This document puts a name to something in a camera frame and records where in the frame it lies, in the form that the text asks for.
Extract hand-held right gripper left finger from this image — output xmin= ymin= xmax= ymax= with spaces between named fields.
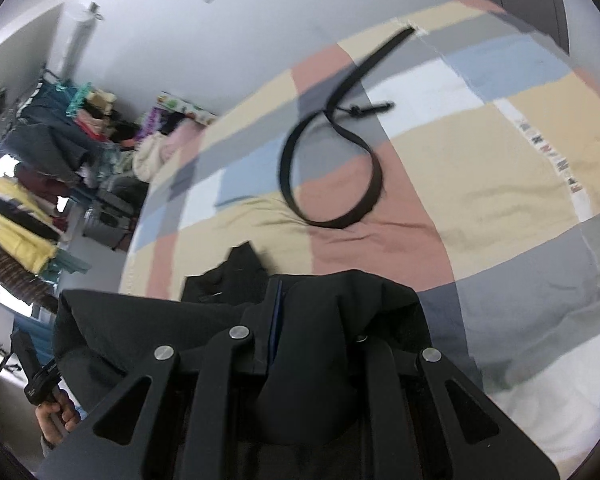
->
xmin=37 ymin=277 xmax=286 ymax=480

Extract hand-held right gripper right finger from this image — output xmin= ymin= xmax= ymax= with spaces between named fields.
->
xmin=352 ymin=332 xmax=561 ymax=480

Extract black puffer jacket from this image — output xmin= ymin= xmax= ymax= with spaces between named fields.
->
xmin=51 ymin=241 xmax=483 ymax=480

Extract pile of clothes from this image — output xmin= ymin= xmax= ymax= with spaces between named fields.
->
xmin=95 ymin=105 xmax=201 ymax=191

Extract person's left hand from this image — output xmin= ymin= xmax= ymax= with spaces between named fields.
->
xmin=35 ymin=387 xmax=83 ymax=448

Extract blue curtain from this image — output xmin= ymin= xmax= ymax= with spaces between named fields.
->
xmin=12 ymin=310 xmax=56 ymax=361

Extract brown plaid scarf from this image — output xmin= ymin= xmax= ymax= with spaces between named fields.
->
xmin=0 ymin=242 xmax=61 ymax=311

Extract yellow fleece coat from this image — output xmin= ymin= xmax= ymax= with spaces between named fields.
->
xmin=0 ymin=175 xmax=58 ymax=273

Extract black belt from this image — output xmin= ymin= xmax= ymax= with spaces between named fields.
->
xmin=280 ymin=27 xmax=415 ymax=228

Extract grey suitcase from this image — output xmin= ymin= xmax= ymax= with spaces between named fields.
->
xmin=82 ymin=180 xmax=148 ymax=251

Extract patchwork bed quilt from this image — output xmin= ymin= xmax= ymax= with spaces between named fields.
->
xmin=117 ymin=0 xmax=600 ymax=471

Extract dark grey hoodie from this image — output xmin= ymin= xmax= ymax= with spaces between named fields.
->
xmin=10 ymin=92 xmax=96 ymax=186

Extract dotted white pillow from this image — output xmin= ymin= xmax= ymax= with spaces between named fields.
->
xmin=160 ymin=91 xmax=218 ymax=126

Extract green clip hanger with socks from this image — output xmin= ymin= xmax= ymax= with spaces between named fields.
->
xmin=65 ymin=82 xmax=118 ymax=136

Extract white air conditioner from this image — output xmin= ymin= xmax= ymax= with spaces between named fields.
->
xmin=47 ymin=2 xmax=103 ymax=81

